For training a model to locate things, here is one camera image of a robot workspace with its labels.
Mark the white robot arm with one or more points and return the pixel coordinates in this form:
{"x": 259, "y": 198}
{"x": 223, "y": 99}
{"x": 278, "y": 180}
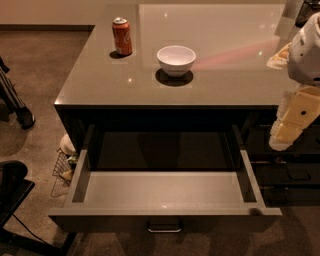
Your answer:
{"x": 304, "y": 55}

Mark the white ceramic bowl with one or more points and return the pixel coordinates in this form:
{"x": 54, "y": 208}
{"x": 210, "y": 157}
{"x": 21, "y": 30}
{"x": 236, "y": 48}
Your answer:
{"x": 176, "y": 60}

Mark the wire basket with items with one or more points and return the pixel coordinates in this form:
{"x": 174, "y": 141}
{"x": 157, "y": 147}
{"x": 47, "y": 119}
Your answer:
{"x": 64, "y": 167}

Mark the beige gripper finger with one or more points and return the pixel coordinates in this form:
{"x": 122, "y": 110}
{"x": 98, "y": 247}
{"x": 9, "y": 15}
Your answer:
{"x": 280, "y": 59}
{"x": 296, "y": 111}

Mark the black office chair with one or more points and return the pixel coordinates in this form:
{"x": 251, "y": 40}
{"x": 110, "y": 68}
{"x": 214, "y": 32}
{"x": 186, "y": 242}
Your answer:
{"x": 14, "y": 188}

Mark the open grey top drawer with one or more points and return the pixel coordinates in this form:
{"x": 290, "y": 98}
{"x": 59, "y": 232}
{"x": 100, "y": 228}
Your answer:
{"x": 203, "y": 180}

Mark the metal drawer handle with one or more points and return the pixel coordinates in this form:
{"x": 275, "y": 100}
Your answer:
{"x": 164, "y": 226}

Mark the red coke can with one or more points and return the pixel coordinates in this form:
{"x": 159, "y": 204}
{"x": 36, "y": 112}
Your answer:
{"x": 121, "y": 32}

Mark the dark cabinet with drawers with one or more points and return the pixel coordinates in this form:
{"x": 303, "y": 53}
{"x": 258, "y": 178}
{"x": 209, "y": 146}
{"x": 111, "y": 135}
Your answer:
{"x": 229, "y": 84}

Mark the dark container on counter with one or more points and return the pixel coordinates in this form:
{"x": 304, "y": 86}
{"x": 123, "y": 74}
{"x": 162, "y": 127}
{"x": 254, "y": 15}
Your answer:
{"x": 308, "y": 8}

